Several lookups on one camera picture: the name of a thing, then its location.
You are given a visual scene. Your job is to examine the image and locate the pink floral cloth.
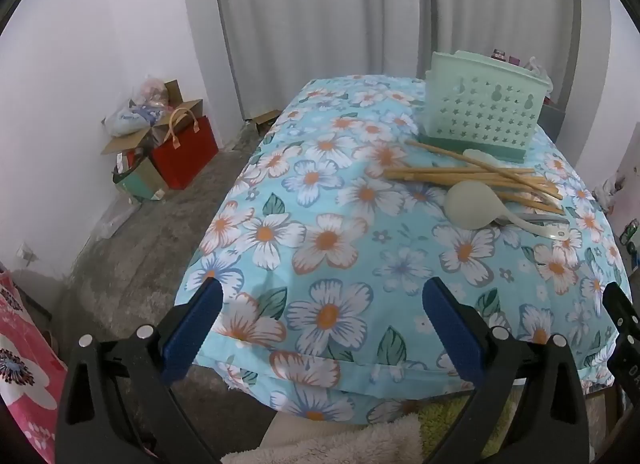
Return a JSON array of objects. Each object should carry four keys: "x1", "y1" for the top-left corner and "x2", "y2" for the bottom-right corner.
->
[{"x1": 0, "y1": 269, "x2": 68, "y2": 464}]

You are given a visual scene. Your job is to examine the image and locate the grey cabinet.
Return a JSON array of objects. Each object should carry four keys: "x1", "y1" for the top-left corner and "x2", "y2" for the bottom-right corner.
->
[{"x1": 539, "y1": 103, "x2": 567, "y2": 145}]

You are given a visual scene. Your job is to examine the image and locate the red gift bag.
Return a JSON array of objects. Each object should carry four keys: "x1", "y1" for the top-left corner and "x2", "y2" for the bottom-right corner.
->
[{"x1": 150, "y1": 107, "x2": 221, "y2": 190}]

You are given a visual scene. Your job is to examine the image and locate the crumpled clear plastic bag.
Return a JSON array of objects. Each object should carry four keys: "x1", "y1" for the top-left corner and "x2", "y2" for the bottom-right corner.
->
[{"x1": 522, "y1": 57, "x2": 552, "y2": 84}]

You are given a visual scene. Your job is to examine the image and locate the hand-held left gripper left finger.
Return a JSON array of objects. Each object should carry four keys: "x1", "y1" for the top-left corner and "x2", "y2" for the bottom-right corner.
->
[{"x1": 56, "y1": 277, "x2": 223, "y2": 464}]

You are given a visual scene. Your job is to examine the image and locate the white plastic spoon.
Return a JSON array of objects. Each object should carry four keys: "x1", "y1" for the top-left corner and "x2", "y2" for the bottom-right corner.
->
[{"x1": 462, "y1": 148, "x2": 503, "y2": 171}]

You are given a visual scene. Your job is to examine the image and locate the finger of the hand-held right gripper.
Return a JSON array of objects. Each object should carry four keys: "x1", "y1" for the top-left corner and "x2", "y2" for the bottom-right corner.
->
[{"x1": 602, "y1": 281, "x2": 640, "y2": 390}]

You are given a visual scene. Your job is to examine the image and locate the yellow-green towel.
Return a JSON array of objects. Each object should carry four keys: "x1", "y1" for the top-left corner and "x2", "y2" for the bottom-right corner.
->
[{"x1": 420, "y1": 394, "x2": 481, "y2": 464}]

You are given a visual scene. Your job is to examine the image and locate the green plastic utensil holder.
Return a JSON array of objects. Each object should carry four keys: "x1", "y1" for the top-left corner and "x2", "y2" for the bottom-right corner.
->
[{"x1": 417, "y1": 50, "x2": 553, "y2": 164}]

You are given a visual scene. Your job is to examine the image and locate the white fluffy towel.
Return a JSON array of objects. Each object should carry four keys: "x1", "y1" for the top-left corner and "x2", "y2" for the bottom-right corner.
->
[{"x1": 220, "y1": 414, "x2": 426, "y2": 464}]

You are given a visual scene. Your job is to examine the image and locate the pink printed sheet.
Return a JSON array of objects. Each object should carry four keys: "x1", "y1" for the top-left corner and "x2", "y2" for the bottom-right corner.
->
[{"x1": 611, "y1": 164, "x2": 640, "y2": 245}]

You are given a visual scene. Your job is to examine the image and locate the blue floral blanket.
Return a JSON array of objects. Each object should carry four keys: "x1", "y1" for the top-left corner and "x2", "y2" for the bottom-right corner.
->
[{"x1": 175, "y1": 74, "x2": 633, "y2": 425}]

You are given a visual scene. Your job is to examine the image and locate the grey curtain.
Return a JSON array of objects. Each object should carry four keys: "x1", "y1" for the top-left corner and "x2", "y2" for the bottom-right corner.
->
[{"x1": 210, "y1": 0, "x2": 583, "y2": 120}]

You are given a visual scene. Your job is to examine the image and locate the pale round-headed plastic spoon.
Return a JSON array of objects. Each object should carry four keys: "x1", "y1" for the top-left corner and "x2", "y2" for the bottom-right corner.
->
[{"x1": 444, "y1": 180, "x2": 568, "y2": 244}]

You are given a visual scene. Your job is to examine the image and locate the teal box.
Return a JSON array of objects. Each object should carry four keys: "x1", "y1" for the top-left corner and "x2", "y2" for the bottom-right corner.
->
[{"x1": 112, "y1": 154, "x2": 168, "y2": 202}]

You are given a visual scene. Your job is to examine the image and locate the pile of chopsticks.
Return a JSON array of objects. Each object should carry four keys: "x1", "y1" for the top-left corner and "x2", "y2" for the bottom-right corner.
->
[{"x1": 384, "y1": 139, "x2": 566, "y2": 215}]

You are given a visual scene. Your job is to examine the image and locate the open cardboard box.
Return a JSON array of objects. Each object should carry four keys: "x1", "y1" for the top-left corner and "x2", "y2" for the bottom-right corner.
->
[{"x1": 100, "y1": 79, "x2": 206, "y2": 156}]

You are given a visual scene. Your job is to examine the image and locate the small flat cardboard box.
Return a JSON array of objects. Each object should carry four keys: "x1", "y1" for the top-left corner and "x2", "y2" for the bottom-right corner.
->
[{"x1": 247, "y1": 109, "x2": 283, "y2": 135}]

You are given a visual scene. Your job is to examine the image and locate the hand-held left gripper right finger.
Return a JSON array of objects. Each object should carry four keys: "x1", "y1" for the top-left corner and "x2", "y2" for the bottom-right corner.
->
[{"x1": 422, "y1": 277, "x2": 591, "y2": 464}]

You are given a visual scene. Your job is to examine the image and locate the plastic bags with packets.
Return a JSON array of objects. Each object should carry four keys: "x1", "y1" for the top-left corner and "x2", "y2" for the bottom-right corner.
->
[{"x1": 102, "y1": 75, "x2": 171, "y2": 137}]

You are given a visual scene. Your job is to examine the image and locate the metal ladle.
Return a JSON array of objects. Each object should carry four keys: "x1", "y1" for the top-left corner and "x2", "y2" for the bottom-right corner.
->
[{"x1": 517, "y1": 213, "x2": 571, "y2": 226}]

